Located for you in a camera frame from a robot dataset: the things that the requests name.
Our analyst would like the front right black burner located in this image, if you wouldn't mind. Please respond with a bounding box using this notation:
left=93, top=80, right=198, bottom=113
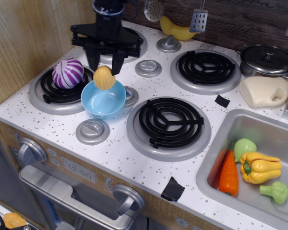
left=126, top=97, right=211, bottom=162

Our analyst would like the silver oven dial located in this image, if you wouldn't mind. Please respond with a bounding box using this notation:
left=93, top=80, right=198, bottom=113
left=18, top=138, right=48, bottom=165
left=112, top=184, right=145, bottom=216

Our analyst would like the silver stove knob centre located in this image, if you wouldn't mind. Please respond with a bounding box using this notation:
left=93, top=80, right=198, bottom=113
left=135, top=60, right=162, bottom=78

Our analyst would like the green toy broccoli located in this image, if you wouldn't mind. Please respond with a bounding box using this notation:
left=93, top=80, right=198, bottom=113
left=259, top=181, right=288, bottom=205

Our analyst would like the light blue plastic bowl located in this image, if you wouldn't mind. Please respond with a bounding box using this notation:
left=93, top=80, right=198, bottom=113
left=81, top=81, right=126, bottom=120

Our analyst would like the yellow toy banana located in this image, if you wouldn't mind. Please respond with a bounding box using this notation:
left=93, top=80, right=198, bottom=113
left=159, top=16, right=199, bottom=41

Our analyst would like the hanging silver skimmer spoon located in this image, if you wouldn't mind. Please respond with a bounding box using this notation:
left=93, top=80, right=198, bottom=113
left=144, top=0, right=164, bottom=22

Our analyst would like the front left black burner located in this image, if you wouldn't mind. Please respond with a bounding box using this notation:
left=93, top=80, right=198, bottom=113
left=29, top=66, right=94, bottom=115

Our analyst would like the silver stove knob front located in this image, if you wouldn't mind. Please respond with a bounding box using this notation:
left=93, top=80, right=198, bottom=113
left=76, top=119, right=110, bottom=145

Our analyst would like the purple white striped ball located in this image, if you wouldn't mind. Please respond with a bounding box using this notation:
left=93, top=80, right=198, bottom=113
left=52, top=58, right=84, bottom=89

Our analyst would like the orange toy at bottom left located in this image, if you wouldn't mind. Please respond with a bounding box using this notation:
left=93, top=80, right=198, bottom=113
left=3, top=213, right=27, bottom=229

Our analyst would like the oven clock display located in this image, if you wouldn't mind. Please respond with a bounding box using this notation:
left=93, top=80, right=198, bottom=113
left=61, top=157, right=97, bottom=183

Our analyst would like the left silver oven dial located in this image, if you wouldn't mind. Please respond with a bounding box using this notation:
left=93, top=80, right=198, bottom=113
left=18, top=138, right=48, bottom=165

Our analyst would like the small steel pot with lid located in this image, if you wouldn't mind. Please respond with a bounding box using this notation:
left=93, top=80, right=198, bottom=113
left=234, top=45, right=288, bottom=79

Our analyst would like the yellow toy corn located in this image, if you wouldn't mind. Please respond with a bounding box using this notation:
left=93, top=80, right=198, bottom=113
left=93, top=66, right=116, bottom=91

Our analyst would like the right silver oven dial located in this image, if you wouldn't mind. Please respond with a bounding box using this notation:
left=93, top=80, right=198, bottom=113
left=112, top=184, right=145, bottom=216

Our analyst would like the yellow toy bell pepper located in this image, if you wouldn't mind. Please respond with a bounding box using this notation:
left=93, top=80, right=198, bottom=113
left=240, top=152, right=282, bottom=184

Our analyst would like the silver stove knob back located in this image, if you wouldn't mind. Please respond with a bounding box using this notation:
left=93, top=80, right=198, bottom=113
left=156, top=34, right=181, bottom=53

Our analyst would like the silver oven door handle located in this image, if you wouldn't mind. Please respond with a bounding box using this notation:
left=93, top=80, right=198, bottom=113
left=19, top=166, right=136, bottom=230

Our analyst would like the silver stove knob behind bowl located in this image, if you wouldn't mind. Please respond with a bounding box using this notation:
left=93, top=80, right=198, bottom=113
left=124, top=86, right=139, bottom=108

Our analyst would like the cream toy jug bottle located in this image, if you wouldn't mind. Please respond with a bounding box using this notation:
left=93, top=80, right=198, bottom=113
left=239, top=76, right=288, bottom=108

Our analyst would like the black tape on counter edge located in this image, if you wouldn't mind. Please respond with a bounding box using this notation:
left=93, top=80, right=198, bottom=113
left=161, top=177, right=185, bottom=202

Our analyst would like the light green toy pear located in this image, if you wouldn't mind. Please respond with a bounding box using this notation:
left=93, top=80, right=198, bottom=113
left=234, top=138, right=257, bottom=162

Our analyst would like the orange toy carrot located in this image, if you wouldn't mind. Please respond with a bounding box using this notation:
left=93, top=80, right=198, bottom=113
left=218, top=149, right=239, bottom=196

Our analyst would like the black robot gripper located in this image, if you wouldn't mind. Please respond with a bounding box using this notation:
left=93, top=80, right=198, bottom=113
left=71, top=0, right=144, bottom=74

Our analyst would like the silver toy sink basin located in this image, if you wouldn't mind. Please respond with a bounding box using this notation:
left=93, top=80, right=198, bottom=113
left=196, top=109, right=288, bottom=230

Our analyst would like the hanging silver slotted spatula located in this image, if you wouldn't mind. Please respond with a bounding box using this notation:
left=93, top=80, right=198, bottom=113
left=189, top=0, right=208, bottom=33

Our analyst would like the black tape near corn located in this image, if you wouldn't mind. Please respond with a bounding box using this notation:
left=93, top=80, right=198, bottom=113
left=215, top=95, right=230, bottom=108

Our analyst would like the back right black burner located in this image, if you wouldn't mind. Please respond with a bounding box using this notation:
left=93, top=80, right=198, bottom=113
left=169, top=50, right=241, bottom=95

